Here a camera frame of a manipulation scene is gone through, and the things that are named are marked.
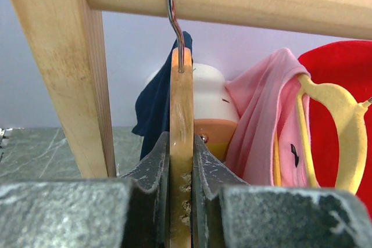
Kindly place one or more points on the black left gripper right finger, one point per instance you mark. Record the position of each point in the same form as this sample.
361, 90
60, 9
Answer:
228, 212

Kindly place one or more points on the navy blue t shirt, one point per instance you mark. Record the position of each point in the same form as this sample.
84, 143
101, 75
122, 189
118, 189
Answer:
152, 109

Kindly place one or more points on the red t shirt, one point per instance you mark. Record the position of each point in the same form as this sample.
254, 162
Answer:
347, 64

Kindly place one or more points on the wooden hanger with metal hook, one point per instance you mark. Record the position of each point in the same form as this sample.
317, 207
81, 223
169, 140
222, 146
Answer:
181, 137

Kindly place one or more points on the white orange yellow container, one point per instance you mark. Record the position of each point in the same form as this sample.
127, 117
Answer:
215, 116

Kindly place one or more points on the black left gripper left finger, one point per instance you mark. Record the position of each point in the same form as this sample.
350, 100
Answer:
130, 211

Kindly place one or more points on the wooden clothes rack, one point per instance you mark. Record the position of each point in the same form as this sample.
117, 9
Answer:
66, 39

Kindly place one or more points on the pink t shirt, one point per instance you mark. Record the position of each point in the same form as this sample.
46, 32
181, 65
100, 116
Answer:
265, 99

